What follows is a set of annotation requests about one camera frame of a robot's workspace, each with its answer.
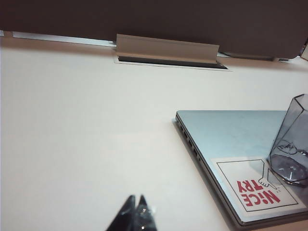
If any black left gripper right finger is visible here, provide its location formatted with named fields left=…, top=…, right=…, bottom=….
left=134, top=194, right=158, bottom=231

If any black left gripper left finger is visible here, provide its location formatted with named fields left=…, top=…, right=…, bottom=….
left=105, top=194, right=137, bottom=231

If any clear faceted water cup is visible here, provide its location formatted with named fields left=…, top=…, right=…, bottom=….
left=266, top=93, right=308, bottom=188

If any silver Dell laptop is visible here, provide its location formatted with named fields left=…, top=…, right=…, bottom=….
left=175, top=110, right=308, bottom=228

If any white Nice Try sticker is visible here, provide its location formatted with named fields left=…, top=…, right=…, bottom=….
left=211, top=157, right=307, bottom=213

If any grey-brown desk divider panel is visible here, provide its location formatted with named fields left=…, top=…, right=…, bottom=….
left=0, top=0, right=308, bottom=60

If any beige desk cable flap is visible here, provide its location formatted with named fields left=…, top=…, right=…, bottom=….
left=113, top=33, right=233, bottom=72

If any aluminium divider rail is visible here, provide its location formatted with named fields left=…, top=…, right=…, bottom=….
left=12, top=31, right=117, bottom=47

